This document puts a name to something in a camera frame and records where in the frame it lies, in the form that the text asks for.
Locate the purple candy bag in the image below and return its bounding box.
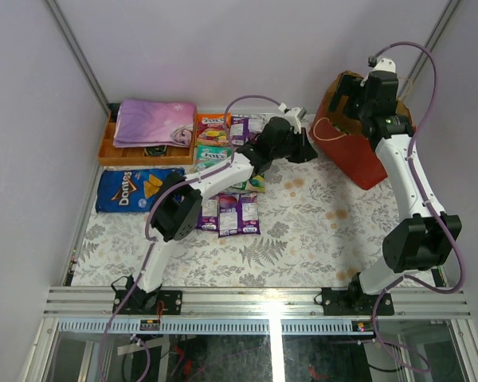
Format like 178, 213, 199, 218
229, 116, 266, 146
196, 195, 219, 232
218, 193, 261, 238

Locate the red paper bag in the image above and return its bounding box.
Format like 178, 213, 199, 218
310, 71, 415, 190

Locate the orange lemon candy bag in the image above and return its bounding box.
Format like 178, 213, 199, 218
196, 114, 231, 146

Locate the teal mint candy bag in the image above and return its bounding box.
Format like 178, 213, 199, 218
194, 146, 232, 173

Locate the blue chips snack bag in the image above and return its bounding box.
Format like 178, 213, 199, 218
95, 167, 185, 213

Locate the yellow green candy bag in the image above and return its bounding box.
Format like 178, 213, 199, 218
332, 123, 349, 135

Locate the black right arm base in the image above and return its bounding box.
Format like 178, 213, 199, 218
320, 274, 379, 316

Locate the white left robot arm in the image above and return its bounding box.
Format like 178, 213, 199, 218
126, 117, 317, 314

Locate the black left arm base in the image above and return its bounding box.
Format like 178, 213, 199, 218
111, 275, 183, 316

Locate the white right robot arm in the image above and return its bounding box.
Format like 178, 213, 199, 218
328, 69, 462, 314

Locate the floral table mat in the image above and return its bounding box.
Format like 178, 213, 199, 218
70, 113, 439, 288

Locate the purple princess cloth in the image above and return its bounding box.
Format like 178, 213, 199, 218
113, 99, 197, 148

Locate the orange wooden tray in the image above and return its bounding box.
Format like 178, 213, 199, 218
97, 113, 196, 166

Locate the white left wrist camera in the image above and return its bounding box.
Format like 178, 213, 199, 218
278, 103, 307, 134

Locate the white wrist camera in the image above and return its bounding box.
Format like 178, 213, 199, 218
368, 56, 397, 73
278, 103, 307, 134

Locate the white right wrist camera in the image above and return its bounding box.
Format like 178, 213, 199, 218
368, 56, 397, 73

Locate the aluminium front rail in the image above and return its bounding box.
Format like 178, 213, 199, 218
43, 286, 472, 320

